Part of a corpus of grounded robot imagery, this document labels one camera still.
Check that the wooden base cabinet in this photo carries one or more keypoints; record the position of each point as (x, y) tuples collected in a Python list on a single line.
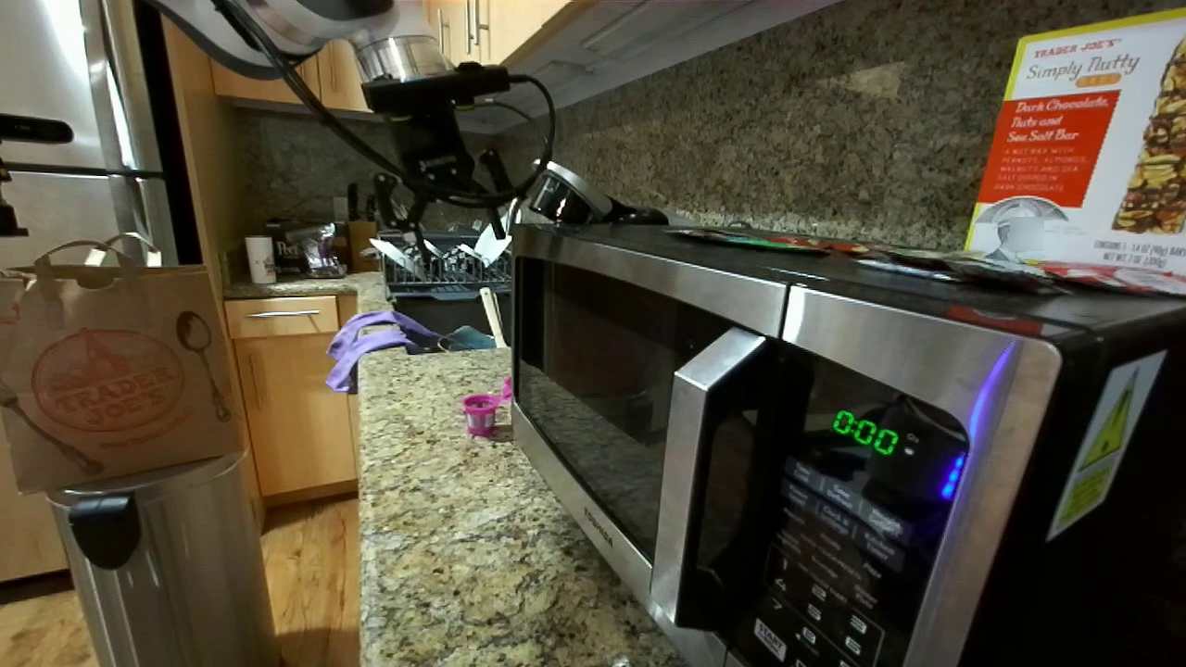
[(298, 427)]

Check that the Trader Joe's snack box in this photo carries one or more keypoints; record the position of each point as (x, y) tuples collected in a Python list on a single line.
[(1087, 160)]

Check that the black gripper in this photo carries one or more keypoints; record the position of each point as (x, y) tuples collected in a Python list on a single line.
[(436, 156)]

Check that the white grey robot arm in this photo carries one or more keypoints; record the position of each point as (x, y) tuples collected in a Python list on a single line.
[(398, 60)]

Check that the black dish rack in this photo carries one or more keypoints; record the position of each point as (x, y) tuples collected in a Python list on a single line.
[(437, 281)]

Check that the stainless steel trash can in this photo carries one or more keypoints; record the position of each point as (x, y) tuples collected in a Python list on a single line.
[(169, 570)]

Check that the pink coffee pod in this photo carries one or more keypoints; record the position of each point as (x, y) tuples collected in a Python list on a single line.
[(486, 414)]

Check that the purple cloth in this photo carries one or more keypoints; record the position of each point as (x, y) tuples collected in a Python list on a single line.
[(371, 332)]

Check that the stainless steel microwave oven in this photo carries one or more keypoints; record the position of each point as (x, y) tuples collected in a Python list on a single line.
[(822, 460)]

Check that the stainless steel refrigerator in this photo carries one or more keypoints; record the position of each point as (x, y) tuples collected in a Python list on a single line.
[(91, 154)]

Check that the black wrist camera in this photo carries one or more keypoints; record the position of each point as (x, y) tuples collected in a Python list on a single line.
[(436, 96)]

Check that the brown paper shopping bag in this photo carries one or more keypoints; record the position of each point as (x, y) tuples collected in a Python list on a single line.
[(114, 374)]

